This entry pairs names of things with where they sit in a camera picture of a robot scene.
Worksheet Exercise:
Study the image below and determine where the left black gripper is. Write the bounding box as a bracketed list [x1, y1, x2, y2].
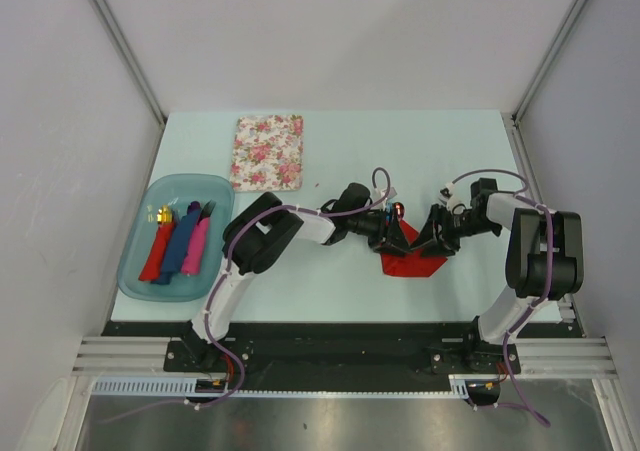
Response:
[347, 208, 413, 258]

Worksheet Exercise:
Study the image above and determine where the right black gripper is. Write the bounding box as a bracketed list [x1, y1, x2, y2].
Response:
[410, 203, 501, 257]

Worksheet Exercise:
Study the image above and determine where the red paper napkin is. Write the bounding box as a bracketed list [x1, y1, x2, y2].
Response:
[380, 250, 447, 278]

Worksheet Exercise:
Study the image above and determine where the blue handled spoon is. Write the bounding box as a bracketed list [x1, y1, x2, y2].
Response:
[391, 202, 405, 221]

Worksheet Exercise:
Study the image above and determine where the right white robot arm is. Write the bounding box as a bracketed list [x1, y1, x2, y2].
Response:
[411, 178, 584, 372]

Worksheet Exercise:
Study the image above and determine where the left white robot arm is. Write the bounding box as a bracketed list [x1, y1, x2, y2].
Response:
[185, 183, 410, 371]

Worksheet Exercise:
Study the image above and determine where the pink rolled napkin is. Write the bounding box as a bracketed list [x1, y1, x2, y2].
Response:
[181, 217, 210, 276]

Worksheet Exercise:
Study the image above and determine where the blue rolled napkin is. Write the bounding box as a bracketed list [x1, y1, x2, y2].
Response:
[152, 201, 201, 285]

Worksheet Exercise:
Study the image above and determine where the floral pattern tray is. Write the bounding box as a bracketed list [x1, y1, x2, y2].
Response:
[229, 114, 304, 193]

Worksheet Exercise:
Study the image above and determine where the teal plastic bin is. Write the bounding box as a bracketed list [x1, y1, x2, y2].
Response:
[118, 173, 235, 302]

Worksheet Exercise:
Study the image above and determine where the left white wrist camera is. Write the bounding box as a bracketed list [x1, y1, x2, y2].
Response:
[371, 186, 397, 207]

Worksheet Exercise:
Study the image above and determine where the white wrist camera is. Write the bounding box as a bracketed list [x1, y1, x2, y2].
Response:
[439, 182, 466, 215]
[371, 186, 397, 207]

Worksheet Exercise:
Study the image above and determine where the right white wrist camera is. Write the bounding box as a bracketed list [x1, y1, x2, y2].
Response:
[439, 182, 466, 215]

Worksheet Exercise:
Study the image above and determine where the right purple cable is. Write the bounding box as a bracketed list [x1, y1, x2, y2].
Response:
[442, 169, 556, 427]

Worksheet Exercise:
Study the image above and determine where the purple cable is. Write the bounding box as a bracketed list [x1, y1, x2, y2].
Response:
[442, 169, 556, 427]
[97, 167, 394, 425]

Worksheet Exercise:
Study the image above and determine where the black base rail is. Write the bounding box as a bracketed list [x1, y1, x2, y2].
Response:
[101, 320, 531, 393]

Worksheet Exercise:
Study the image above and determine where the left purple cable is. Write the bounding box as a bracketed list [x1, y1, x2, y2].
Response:
[97, 167, 394, 425]

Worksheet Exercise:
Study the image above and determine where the light blue cable duct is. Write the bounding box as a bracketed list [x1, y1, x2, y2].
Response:
[92, 373, 471, 398]

